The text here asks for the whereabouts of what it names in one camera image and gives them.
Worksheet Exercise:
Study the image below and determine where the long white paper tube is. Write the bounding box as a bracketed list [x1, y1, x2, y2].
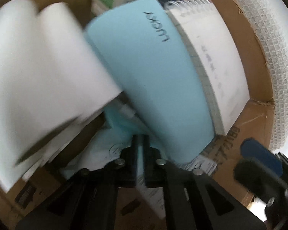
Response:
[0, 0, 81, 192]

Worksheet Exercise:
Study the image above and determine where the light blue tissue pack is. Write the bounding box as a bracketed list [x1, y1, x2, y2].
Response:
[60, 99, 167, 219]

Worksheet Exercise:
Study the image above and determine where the brown cardboard box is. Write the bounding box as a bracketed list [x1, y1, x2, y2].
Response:
[0, 0, 274, 229]

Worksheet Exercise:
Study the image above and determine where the white spiral notebook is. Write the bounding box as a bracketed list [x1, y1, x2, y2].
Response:
[164, 0, 250, 136]

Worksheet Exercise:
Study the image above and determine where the light blue Lucky notebook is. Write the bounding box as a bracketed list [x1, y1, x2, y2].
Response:
[85, 0, 214, 163]

